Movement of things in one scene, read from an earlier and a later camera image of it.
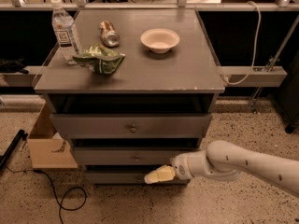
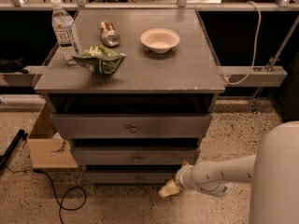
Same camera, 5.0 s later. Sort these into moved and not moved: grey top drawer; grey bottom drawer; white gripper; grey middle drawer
Moved: white gripper
Not moved: grey top drawer; grey bottom drawer; grey middle drawer
